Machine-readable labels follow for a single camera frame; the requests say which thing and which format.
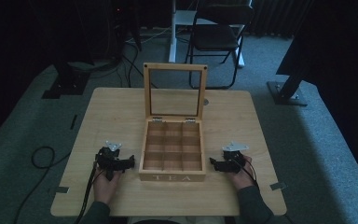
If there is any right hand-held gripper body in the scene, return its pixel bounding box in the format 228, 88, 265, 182
221, 141, 250, 175

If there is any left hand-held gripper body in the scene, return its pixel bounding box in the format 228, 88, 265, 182
94, 140, 126, 182

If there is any wooden tea box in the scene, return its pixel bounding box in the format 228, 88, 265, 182
138, 62, 209, 183

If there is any person's right hand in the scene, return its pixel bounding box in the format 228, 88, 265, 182
226, 155, 257, 191

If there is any person's left hand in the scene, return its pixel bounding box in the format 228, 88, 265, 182
92, 166, 123, 205

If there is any black folding chair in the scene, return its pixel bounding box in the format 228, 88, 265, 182
185, 3, 255, 91
167, 0, 254, 69

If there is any dark curtain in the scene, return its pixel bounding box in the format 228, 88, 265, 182
275, 0, 358, 194

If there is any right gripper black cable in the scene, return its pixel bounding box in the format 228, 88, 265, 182
233, 158, 261, 190

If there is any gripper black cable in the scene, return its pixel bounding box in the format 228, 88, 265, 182
233, 158, 261, 190
74, 153, 102, 224

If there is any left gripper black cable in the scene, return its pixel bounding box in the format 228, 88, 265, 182
74, 153, 102, 224

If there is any black floor cable loop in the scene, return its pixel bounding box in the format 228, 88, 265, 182
13, 146, 73, 224

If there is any black stand with base plate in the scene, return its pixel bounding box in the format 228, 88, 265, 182
266, 59, 311, 107
41, 46, 96, 101

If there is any bundle of floor cables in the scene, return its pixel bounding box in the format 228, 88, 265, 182
88, 26, 157, 90

